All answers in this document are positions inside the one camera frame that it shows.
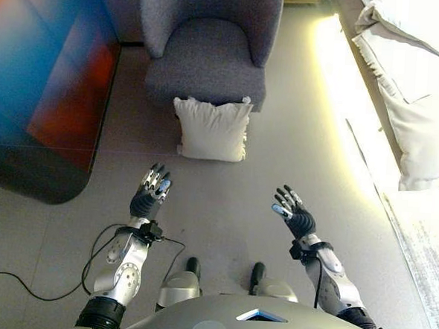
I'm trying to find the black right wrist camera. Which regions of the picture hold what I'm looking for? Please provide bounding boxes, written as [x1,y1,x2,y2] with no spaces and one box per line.
[289,240,311,263]

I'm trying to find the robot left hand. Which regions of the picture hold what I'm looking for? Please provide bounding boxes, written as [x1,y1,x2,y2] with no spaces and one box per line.
[128,161,174,222]

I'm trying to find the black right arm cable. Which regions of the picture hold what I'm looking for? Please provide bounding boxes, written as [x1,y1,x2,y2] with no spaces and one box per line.
[313,248,329,310]

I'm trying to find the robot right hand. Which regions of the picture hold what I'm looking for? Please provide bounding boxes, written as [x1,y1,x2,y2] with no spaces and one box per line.
[269,182,320,239]

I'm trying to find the bed with white duvet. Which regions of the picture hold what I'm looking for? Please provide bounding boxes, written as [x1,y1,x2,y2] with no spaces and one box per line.
[342,0,439,194]

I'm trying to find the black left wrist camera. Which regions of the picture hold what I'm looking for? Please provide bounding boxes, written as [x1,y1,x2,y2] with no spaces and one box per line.
[138,221,164,244]

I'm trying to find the white fringed cushion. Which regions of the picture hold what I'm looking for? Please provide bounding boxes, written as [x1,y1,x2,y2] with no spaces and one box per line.
[169,91,254,164]

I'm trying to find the silver robot right leg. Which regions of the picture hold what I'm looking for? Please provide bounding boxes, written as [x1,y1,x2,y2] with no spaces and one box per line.
[248,261,302,304]

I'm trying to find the silver robot leg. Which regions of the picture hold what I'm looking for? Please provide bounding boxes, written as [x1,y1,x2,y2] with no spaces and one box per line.
[154,255,204,316]
[248,261,302,304]

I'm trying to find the glossy dark reflective cabinet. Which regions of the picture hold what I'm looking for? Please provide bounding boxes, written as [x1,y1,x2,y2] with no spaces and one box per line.
[0,0,124,209]

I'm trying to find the pale textured rug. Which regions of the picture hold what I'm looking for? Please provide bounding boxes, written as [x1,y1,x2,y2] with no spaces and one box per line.
[375,182,439,329]

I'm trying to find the grey bed frame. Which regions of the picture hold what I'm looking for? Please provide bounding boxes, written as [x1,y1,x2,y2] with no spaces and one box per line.
[321,0,413,176]

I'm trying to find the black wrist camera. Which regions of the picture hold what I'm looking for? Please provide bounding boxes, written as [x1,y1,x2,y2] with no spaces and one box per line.
[138,221,164,244]
[289,240,311,263]

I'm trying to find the silver robot left leg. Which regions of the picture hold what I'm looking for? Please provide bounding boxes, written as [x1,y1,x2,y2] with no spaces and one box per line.
[154,255,204,316]

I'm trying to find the grey fabric armchair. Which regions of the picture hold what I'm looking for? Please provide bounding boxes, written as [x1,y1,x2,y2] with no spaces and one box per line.
[133,0,285,115]

